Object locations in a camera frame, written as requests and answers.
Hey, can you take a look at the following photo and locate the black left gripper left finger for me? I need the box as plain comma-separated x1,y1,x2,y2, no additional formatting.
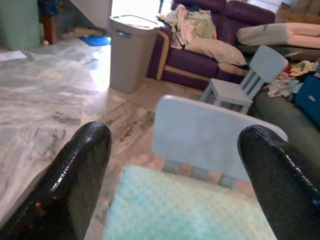
0,121,112,240

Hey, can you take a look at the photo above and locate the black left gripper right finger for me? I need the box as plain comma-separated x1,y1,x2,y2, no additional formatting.
237,125,320,240

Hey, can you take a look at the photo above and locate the mint dotted fleece pillow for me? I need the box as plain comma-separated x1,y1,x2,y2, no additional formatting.
103,164,278,240

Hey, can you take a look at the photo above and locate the small grey-green leather sofa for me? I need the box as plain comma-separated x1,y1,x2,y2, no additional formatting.
247,91,320,173

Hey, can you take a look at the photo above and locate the long pale pink pillow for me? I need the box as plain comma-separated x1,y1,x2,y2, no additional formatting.
289,33,320,50

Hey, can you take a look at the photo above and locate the beige pillow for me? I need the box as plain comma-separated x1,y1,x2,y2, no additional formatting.
184,37,248,67

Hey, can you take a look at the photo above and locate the purple leather sofa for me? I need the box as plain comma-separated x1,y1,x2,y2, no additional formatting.
146,0,276,91

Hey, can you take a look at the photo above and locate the blue suitcase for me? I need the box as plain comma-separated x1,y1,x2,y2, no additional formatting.
292,74,320,127

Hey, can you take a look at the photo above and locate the pink blue checked mat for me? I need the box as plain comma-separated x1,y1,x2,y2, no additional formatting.
161,159,257,198

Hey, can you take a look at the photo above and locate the colourful clothes pile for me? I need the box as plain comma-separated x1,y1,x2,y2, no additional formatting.
266,59,320,99

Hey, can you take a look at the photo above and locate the light blue child chair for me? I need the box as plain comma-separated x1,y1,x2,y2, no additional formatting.
151,94,289,183
199,44,289,115

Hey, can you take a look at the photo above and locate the grey plastic laundry bin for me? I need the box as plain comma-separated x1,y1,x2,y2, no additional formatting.
108,14,163,95

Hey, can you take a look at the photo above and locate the white paper sheet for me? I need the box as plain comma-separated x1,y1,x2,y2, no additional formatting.
0,49,27,62

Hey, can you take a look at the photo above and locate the blue floor mat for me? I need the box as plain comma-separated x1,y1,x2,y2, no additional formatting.
79,34,112,47

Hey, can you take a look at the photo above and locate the dark grey cushion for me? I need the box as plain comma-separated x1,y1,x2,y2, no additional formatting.
237,44,320,62

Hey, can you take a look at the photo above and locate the beige cloth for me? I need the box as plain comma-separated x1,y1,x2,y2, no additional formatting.
67,26,104,39

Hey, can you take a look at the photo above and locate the brown wooden furniture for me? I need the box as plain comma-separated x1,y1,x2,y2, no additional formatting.
41,14,59,45

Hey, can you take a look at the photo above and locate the green cabinet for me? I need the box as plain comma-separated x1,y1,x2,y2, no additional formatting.
0,0,41,51

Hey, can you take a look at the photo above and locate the pale clothes pile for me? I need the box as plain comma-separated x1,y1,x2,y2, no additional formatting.
157,3,218,50

